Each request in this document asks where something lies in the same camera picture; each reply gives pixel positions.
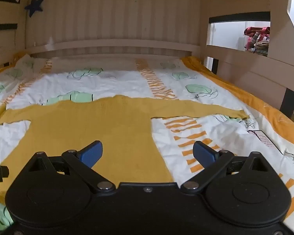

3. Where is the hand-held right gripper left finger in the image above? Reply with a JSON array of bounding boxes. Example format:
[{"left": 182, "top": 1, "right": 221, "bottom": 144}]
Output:
[{"left": 23, "top": 140, "right": 116, "bottom": 192}]

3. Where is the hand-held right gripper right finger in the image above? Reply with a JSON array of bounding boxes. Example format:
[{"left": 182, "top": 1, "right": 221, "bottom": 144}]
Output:
[{"left": 181, "top": 140, "right": 276, "bottom": 193}]

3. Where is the mustard yellow knit sweater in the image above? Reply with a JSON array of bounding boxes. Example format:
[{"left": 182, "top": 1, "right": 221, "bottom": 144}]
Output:
[{"left": 0, "top": 95, "right": 248, "bottom": 204}]

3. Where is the pile of colourful clothes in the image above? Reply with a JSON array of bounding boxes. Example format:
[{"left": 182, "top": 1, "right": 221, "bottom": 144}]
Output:
[{"left": 243, "top": 26, "right": 271, "bottom": 55}]

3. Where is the white fabric label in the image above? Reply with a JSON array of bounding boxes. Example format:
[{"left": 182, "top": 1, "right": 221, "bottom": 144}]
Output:
[{"left": 247, "top": 129, "right": 284, "bottom": 154}]

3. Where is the white printed bed cover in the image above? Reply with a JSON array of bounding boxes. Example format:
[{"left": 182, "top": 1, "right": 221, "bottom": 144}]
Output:
[{"left": 0, "top": 53, "right": 294, "bottom": 235}]

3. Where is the blue star ornament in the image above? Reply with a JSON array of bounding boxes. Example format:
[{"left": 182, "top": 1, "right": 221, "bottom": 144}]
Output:
[{"left": 24, "top": 0, "right": 45, "bottom": 18}]

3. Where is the pale wooden bed frame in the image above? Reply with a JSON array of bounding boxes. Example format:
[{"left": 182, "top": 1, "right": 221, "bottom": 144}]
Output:
[{"left": 0, "top": 0, "right": 294, "bottom": 129}]

